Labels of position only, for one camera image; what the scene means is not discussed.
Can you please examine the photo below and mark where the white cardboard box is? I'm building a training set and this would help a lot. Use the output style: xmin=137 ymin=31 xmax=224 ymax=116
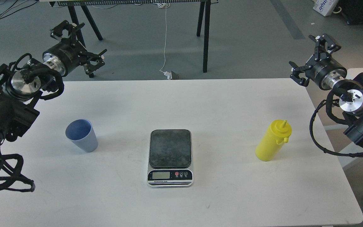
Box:
xmin=313 ymin=0 xmax=339 ymax=17

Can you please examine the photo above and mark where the yellow squeeze bottle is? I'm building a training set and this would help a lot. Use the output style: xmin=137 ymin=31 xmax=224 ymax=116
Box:
xmin=255 ymin=119 xmax=292 ymax=161

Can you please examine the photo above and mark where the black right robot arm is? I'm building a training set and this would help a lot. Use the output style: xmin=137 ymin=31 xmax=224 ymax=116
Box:
xmin=289 ymin=34 xmax=363 ymax=158

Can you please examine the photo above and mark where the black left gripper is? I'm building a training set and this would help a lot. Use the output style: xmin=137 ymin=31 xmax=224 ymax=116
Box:
xmin=42 ymin=20 xmax=107 ymax=79

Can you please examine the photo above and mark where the digital kitchen scale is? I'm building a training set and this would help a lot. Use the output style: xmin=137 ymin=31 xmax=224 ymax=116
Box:
xmin=147 ymin=129 xmax=193 ymax=188

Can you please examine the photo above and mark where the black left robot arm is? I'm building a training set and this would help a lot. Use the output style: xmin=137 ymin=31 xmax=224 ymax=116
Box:
xmin=0 ymin=20 xmax=107 ymax=192

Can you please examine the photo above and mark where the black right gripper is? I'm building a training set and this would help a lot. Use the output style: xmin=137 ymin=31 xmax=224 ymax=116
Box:
xmin=289 ymin=33 xmax=348 ymax=90

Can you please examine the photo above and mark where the blue ribbed cup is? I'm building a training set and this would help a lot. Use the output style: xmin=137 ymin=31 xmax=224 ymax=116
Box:
xmin=65 ymin=119 xmax=98 ymax=153

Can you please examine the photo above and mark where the white power adapter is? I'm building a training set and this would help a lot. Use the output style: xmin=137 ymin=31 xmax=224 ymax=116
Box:
xmin=160 ymin=71 xmax=180 ymax=80

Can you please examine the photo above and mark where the black trestle table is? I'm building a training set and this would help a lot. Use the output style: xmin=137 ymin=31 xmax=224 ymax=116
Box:
xmin=39 ymin=0 xmax=219 ymax=73

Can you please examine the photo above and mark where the white hanging cable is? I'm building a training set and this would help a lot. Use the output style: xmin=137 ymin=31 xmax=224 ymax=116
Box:
xmin=159 ymin=3 xmax=169 ymax=73

